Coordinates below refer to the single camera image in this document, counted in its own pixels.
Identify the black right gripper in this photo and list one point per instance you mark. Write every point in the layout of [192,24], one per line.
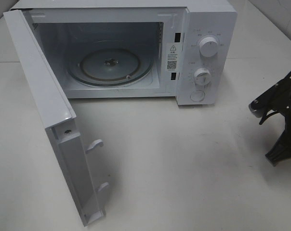
[281,150]

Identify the round door release button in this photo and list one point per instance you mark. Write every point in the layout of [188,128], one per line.
[197,95]

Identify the white timer knob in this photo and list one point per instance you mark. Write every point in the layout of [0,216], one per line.
[202,76]

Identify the white microwave door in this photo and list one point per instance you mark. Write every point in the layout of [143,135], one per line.
[58,118]

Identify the white power knob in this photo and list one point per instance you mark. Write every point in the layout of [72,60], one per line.
[208,46]

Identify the warning label sticker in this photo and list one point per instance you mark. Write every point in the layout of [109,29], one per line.
[172,56]

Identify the white microwave oven body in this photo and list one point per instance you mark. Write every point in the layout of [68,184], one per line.
[68,27]

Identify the glass turntable plate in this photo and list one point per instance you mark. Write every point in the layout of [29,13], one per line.
[110,67]

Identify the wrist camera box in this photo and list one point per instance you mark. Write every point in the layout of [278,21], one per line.
[275,98]

